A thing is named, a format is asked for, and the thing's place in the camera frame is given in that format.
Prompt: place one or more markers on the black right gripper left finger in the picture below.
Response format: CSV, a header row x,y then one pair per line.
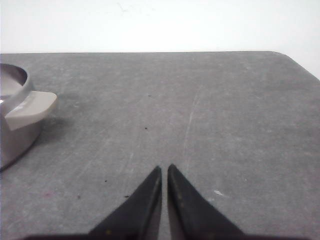
x,y
131,220

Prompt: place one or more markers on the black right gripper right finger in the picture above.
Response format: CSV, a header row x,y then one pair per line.
x,y
197,218

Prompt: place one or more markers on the stainless steel steamer pot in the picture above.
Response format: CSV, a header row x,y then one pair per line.
x,y
22,112

